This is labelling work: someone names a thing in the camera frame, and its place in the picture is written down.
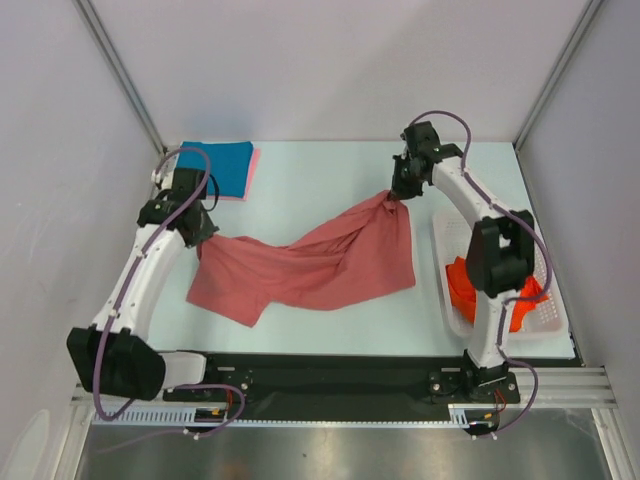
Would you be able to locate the right aluminium frame post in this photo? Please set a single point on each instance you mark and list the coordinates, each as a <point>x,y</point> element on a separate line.
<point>569,50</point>

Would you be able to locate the aluminium frame post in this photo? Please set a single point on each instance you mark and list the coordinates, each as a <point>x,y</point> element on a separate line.
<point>99,33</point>
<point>569,50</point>

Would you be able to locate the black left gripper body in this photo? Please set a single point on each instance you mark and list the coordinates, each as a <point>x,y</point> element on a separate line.
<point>206,229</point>

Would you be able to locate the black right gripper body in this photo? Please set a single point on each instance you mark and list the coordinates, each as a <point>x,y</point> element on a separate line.
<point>401,185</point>

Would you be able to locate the white plastic basket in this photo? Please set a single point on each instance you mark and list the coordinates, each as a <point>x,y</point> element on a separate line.
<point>451,237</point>

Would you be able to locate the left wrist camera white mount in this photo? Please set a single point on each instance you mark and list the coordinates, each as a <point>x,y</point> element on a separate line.
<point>162,179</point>

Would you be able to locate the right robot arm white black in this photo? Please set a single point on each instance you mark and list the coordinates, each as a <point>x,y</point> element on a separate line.
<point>500,256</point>

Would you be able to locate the left aluminium frame post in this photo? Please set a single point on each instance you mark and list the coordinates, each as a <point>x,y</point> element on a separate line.
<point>99,33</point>

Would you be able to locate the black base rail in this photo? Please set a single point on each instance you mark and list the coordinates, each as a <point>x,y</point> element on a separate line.
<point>287,386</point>

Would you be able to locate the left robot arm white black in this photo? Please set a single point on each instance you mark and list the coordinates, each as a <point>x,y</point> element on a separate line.
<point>111,355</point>

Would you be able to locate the white cable duct strip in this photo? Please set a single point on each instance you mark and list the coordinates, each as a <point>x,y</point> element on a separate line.
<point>206,418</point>

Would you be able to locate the salmon pink t shirt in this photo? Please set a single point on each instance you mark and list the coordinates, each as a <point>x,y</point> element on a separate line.
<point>362,254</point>

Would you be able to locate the folded light pink t shirt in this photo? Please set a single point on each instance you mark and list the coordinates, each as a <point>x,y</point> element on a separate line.
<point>253,164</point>

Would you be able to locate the white round object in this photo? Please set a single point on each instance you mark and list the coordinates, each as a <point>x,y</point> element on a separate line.
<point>28,449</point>

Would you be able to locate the folded blue t shirt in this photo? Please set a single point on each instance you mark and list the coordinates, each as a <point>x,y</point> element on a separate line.
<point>229,163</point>

